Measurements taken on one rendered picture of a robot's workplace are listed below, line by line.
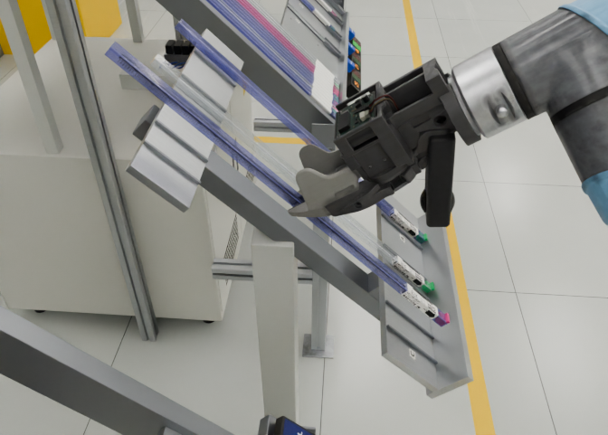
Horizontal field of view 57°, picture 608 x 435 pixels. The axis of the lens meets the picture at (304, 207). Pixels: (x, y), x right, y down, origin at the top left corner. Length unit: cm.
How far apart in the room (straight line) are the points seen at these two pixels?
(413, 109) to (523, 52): 10
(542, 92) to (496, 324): 137
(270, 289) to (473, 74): 46
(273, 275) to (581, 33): 50
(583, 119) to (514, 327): 138
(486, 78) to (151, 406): 42
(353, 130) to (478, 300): 141
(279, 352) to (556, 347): 107
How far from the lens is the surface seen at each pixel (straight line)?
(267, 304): 86
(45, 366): 55
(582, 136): 52
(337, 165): 61
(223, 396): 162
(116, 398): 57
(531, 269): 205
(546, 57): 52
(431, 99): 53
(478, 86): 52
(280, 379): 102
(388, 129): 52
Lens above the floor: 135
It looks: 39 degrees down
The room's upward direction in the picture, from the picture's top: straight up
